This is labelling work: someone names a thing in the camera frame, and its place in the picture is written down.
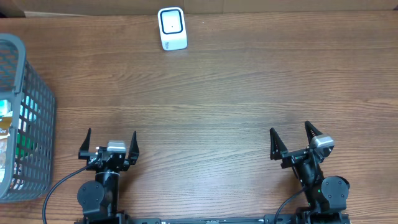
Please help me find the green lid jar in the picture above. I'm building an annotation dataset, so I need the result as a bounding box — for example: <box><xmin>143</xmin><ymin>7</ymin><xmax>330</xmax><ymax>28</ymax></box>
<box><xmin>16</xmin><ymin>134</ymin><xmax>34</xmax><ymax>158</ymax></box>

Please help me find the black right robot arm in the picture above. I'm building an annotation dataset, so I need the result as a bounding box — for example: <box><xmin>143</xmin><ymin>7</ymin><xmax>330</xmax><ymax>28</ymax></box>
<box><xmin>265</xmin><ymin>121</ymin><xmax>350</xmax><ymax>223</ymax></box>

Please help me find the small teal gum pack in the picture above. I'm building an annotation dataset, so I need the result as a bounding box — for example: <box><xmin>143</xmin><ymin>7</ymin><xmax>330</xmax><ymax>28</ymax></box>
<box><xmin>0</xmin><ymin>100</ymin><xmax>13</xmax><ymax>117</ymax></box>

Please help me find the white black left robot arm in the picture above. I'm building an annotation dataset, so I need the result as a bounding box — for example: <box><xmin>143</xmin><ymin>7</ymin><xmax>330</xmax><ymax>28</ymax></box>
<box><xmin>77</xmin><ymin>131</ymin><xmax>139</xmax><ymax>223</ymax></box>

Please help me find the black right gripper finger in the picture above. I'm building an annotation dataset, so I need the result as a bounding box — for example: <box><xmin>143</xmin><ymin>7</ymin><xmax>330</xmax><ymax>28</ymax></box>
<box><xmin>269</xmin><ymin>128</ymin><xmax>288</xmax><ymax>160</ymax></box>
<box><xmin>304</xmin><ymin>121</ymin><xmax>323</xmax><ymax>144</ymax></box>

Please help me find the brown clear snack bag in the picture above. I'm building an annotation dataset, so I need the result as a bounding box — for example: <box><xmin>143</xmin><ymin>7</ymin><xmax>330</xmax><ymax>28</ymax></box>
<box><xmin>0</xmin><ymin>111</ymin><xmax>12</xmax><ymax>182</ymax></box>

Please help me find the grey plastic mesh basket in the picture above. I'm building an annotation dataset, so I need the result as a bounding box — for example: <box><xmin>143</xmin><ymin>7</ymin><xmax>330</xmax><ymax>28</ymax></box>
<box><xmin>1</xmin><ymin>34</ymin><xmax>57</xmax><ymax>203</ymax></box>

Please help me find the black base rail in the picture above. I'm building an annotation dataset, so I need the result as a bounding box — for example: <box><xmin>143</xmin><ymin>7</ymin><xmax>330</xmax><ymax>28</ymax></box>
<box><xmin>127</xmin><ymin>215</ymin><xmax>303</xmax><ymax>224</ymax></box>

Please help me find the white barcode scanner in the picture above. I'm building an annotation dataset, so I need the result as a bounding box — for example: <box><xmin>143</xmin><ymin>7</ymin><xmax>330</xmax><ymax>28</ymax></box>
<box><xmin>157</xmin><ymin>7</ymin><xmax>188</xmax><ymax>51</ymax></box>

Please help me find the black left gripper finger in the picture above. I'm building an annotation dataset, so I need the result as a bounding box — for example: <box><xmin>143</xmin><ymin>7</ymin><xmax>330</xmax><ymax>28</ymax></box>
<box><xmin>128</xmin><ymin>131</ymin><xmax>139</xmax><ymax>165</ymax></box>
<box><xmin>78</xmin><ymin>128</ymin><xmax>91</xmax><ymax>160</ymax></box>

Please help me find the teal tissue pack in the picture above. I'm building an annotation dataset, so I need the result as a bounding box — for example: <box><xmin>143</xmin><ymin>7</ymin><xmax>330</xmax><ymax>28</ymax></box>
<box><xmin>20</xmin><ymin>95</ymin><xmax>40</xmax><ymax>122</ymax></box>

